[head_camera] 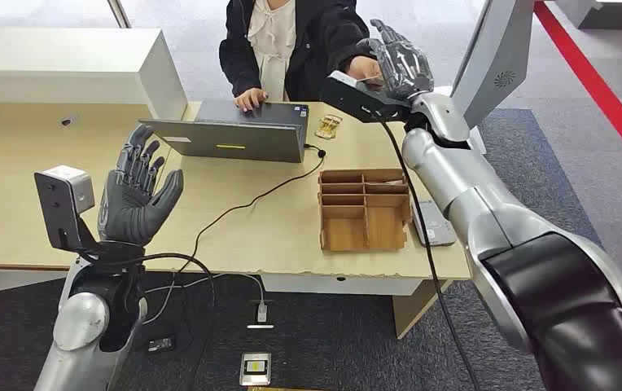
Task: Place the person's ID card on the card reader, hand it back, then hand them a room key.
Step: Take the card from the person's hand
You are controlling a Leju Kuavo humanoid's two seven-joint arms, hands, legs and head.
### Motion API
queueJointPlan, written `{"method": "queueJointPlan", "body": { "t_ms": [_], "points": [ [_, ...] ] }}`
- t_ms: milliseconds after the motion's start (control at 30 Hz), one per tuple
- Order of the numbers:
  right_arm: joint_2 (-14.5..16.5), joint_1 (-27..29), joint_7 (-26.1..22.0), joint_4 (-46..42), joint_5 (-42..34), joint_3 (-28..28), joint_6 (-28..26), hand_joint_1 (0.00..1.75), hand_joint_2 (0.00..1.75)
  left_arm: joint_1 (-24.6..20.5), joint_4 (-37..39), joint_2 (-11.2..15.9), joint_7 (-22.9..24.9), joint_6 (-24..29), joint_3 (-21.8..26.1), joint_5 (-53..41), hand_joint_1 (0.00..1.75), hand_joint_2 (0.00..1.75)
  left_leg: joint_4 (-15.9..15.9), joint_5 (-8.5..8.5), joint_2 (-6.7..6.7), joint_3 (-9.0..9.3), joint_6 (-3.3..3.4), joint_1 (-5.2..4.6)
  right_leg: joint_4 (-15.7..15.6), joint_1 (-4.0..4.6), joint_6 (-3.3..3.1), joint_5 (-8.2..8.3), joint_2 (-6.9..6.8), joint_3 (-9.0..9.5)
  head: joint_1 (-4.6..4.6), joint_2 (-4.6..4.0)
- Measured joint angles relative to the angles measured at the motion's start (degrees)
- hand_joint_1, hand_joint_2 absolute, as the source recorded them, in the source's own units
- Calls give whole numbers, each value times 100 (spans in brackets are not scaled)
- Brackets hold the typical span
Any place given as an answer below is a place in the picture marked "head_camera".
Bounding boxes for small wooden key tags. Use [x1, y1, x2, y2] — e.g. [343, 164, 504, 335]
[315, 114, 344, 140]

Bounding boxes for person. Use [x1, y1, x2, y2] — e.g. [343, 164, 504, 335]
[219, 0, 385, 113]

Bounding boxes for silver floor socket box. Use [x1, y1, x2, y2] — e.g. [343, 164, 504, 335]
[239, 352, 273, 388]

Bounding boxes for grey laptop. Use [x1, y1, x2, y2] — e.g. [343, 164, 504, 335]
[139, 99, 310, 164]

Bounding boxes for white stand base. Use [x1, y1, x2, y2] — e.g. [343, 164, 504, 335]
[554, 0, 622, 31]

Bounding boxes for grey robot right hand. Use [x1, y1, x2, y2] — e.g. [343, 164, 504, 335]
[357, 19, 435, 103]

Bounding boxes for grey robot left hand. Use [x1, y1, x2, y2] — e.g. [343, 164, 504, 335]
[96, 124, 185, 248]

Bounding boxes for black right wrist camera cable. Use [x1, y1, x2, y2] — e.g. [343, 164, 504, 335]
[378, 118, 482, 391]

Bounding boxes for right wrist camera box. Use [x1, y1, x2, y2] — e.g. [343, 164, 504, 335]
[320, 70, 414, 124]

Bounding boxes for person's right hand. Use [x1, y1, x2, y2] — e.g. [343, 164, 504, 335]
[234, 87, 269, 113]

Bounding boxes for person's left hand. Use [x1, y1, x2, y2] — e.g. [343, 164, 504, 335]
[345, 55, 385, 90]

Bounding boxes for grey metal pole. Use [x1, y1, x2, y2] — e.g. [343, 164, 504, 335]
[107, 0, 133, 29]

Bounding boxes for white cable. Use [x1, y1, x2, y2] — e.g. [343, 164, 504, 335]
[143, 272, 266, 325]

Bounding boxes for white plug adapter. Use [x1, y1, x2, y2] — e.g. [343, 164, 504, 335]
[246, 299, 275, 330]

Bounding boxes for wooden compartment organizer box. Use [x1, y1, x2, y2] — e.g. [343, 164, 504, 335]
[318, 168, 414, 253]

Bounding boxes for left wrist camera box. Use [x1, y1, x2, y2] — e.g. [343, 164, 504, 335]
[34, 165, 96, 253]

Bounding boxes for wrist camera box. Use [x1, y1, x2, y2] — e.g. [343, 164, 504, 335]
[320, 70, 414, 124]
[34, 165, 96, 253]

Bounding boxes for white counter cabinet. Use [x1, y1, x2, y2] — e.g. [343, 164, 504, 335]
[0, 27, 189, 121]

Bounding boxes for black laptop power cable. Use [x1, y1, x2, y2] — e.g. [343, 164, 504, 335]
[178, 143, 327, 274]

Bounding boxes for wooden desk side panel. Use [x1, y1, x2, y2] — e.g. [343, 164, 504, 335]
[392, 279, 453, 340]

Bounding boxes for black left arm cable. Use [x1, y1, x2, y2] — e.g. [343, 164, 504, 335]
[92, 252, 217, 379]

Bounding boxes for white kiosk stand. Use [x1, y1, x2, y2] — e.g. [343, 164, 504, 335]
[425, 0, 536, 157]

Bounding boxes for black power adapter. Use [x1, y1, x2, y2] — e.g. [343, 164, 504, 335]
[146, 336, 177, 354]

